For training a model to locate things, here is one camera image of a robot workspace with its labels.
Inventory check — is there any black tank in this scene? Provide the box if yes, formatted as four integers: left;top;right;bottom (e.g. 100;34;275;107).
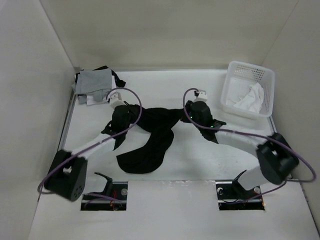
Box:
116;107;183;174
93;65;126;88

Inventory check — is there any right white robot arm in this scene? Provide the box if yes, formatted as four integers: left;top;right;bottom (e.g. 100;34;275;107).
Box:
182;100;299;198

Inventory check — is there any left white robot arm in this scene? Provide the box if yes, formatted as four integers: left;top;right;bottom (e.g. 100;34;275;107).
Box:
38;104;143;202

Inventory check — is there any folded black tank top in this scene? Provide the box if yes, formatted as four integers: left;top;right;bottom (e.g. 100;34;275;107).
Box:
93;65;126;88

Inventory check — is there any folded grey tank top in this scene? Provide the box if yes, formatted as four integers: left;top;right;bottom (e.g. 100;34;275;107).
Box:
75;68;112;105

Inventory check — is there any white tank top in basket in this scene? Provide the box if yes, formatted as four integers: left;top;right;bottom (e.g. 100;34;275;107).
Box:
233;83;264;114

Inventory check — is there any white plastic basket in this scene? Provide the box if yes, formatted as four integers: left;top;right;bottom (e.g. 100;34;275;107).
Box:
220;60;276;120

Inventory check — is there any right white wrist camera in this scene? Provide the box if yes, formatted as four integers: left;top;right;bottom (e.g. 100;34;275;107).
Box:
194;89;208;102

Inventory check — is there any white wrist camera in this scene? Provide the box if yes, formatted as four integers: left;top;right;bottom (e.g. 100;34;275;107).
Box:
106;91;125;109
194;89;208;102

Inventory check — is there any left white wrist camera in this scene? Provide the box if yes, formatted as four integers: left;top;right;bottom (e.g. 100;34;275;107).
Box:
106;91;125;109

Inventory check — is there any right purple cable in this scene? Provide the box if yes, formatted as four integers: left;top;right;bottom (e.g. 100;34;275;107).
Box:
182;87;316;204

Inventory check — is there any purple cable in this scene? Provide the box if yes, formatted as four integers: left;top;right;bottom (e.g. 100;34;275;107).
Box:
182;87;316;204
37;87;144;210

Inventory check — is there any metal table edge rail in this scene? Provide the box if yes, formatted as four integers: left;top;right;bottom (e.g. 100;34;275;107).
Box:
49;66;82;181

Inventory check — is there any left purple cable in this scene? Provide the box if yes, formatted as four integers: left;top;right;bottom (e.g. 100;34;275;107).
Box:
37;87;144;210

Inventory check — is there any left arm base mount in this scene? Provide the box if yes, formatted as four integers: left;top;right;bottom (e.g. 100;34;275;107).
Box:
80;172;129;212

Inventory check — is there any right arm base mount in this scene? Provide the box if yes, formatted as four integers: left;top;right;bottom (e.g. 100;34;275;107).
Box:
215;171;265;211

